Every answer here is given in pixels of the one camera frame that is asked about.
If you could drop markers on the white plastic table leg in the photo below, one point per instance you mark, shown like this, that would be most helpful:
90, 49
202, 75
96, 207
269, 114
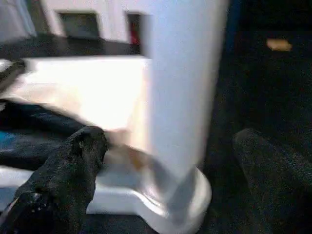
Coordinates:
185, 73

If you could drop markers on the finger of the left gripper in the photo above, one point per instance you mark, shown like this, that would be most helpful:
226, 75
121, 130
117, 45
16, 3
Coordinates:
31, 153
48, 122

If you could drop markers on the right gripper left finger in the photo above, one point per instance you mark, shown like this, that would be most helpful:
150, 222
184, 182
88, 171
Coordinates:
65, 182

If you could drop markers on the white plastic table top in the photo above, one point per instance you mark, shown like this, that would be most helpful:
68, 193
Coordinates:
97, 85

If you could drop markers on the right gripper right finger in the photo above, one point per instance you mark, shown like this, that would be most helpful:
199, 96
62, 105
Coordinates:
280, 190

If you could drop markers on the black table mat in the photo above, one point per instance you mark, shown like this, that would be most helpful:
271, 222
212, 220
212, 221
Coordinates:
243, 109

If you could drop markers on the small brown tag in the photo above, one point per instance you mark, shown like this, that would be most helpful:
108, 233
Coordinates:
279, 45

